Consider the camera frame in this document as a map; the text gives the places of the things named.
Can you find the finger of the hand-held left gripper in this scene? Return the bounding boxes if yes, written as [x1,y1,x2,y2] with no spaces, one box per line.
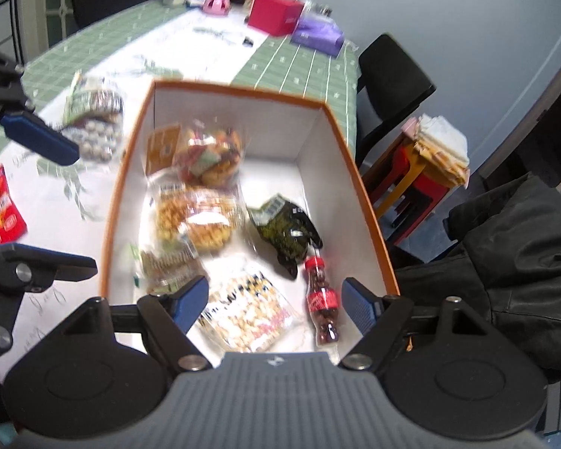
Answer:
[0,42,80,166]
[0,242,98,312]

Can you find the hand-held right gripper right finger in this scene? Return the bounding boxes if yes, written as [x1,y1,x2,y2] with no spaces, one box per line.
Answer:
[339,277,489,369]

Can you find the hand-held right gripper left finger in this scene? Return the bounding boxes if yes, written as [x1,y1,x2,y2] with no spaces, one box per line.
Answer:
[68,275,212,371]

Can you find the small cola bottle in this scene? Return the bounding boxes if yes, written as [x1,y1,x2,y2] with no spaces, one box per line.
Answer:
[305,256,342,347]

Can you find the brown dried snack packet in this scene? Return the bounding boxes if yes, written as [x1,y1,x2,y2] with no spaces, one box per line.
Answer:
[131,243,206,295]

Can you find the checkered peanut bag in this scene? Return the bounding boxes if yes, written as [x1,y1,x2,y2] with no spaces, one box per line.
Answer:
[196,269,294,354]

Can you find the silver snack bag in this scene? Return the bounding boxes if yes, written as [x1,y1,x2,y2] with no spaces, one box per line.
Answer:
[63,114,125,162]

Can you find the red snack packet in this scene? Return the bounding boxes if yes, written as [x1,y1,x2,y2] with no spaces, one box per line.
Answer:
[0,164,29,244]

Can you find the yellow waffle snack bag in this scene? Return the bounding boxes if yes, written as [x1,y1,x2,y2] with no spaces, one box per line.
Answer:
[150,184,241,256]

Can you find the black snack bag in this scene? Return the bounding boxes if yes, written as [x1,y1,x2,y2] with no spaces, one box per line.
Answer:
[247,194,324,281]

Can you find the cookie bag with orange label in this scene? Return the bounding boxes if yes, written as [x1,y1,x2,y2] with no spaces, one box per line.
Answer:
[145,122,244,188]

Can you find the orange cardboard box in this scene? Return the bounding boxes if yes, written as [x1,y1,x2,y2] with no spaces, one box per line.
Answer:
[99,80,400,352]

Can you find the red and yellow stools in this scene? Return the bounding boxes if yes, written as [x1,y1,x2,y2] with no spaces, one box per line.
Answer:
[362,128,454,248]

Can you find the glass panel door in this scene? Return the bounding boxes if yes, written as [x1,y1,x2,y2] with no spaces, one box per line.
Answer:
[16,0,76,64]

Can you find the black jacket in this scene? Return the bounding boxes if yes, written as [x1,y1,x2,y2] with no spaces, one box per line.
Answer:
[395,173,561,382]

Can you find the white printed table runner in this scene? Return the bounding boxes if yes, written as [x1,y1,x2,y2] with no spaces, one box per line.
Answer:
[0,7,281,384]

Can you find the stack of folded cloths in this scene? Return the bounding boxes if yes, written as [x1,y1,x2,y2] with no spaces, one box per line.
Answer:
[404,113,470,187]

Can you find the magenta box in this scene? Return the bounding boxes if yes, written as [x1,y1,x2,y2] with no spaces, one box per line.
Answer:
[247,0,306,37]

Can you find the purple tissue box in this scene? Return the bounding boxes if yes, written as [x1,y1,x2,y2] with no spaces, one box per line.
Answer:
[291,12,346,57]

